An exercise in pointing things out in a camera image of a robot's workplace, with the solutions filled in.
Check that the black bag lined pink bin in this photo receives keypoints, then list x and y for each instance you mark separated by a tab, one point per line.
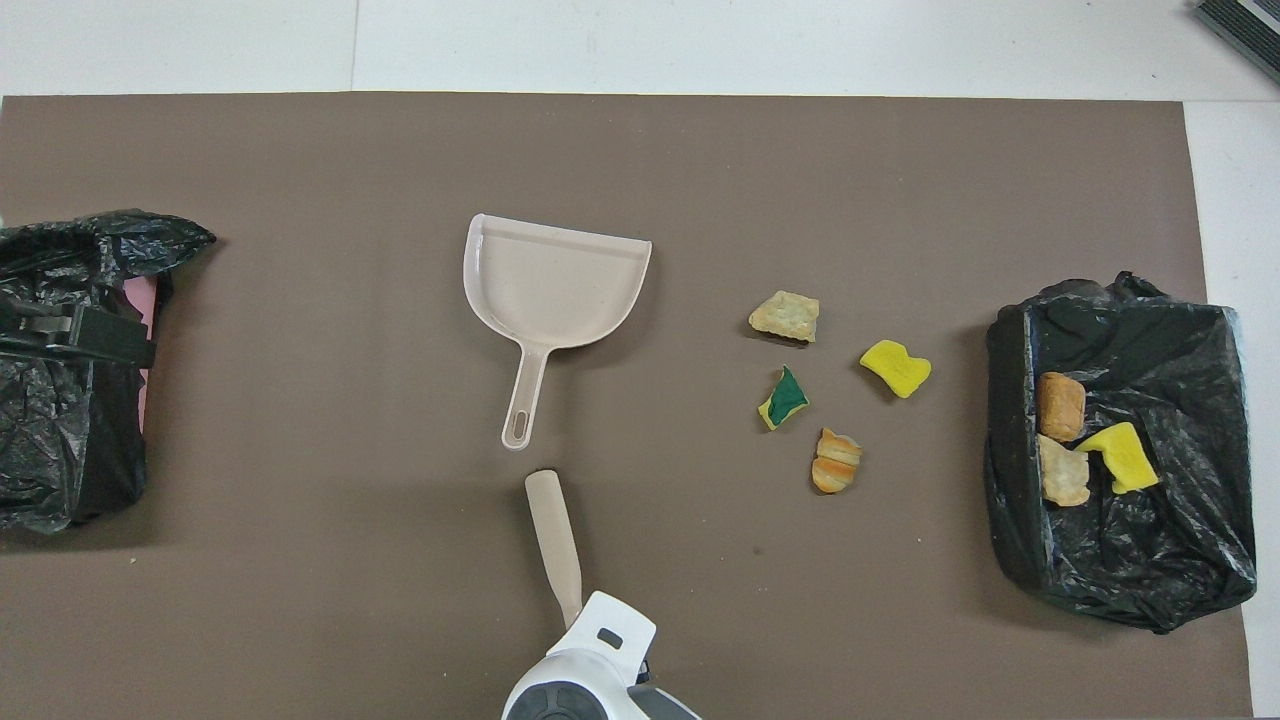
60	440

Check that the torn orange crust bread piece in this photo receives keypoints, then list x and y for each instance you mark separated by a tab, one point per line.
1063	475

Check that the beige plastic dustpan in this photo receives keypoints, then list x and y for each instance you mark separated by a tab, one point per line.
550	290

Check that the plain yellow sponge piece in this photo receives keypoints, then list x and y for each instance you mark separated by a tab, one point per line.
895	368

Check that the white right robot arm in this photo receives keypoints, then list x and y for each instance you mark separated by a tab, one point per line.
600	650

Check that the brown oval bread roll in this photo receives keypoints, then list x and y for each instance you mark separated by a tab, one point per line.
1061	405

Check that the beige hand brush black bristles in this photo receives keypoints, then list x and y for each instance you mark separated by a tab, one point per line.
555	540

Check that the orange striped croissant piece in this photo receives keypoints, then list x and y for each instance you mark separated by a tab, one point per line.
837	462

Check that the pale bread piece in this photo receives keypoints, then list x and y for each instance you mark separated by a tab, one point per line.
785	316

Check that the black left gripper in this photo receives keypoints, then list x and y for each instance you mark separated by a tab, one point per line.
35	345

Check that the brown table mat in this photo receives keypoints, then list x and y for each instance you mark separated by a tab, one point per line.
300	150

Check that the grey ribbed object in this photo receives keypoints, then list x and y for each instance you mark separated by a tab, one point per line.
1245	30

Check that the large green yellow sponge piece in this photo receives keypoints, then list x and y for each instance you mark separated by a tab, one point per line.
1125	455

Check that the small green yellow sponge piece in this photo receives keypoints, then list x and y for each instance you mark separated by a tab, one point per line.
785	398

